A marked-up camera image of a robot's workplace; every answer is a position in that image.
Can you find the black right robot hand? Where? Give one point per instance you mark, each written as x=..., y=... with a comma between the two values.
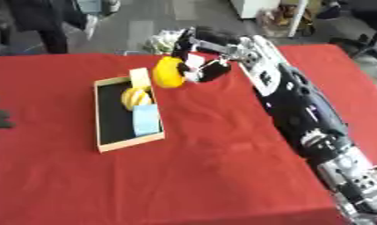
x=212, y=71

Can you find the yellow round toy fruit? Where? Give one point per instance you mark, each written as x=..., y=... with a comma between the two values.
x=168, y=72

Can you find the silver and black right robot arm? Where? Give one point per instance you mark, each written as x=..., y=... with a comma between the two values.
x=299, y=105

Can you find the tan box with black inside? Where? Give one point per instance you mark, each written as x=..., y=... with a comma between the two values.
x=114, y=117

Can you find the white plastic bag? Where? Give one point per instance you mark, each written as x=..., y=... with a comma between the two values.
x=163, y=41

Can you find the pale yellow block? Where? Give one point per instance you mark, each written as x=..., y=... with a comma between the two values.
x=140, y=78

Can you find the yellow ridged toy fruit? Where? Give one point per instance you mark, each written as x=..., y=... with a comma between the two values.
x=135, y=98

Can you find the light blue block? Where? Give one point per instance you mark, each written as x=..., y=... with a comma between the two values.
x=146, y=119

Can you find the white cabinet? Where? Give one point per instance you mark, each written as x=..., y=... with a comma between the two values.
x=270, y=13

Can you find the person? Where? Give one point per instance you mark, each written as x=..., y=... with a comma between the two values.
x=42, y=20

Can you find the black office chair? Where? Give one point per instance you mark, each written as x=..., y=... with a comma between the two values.
x=357, y=32

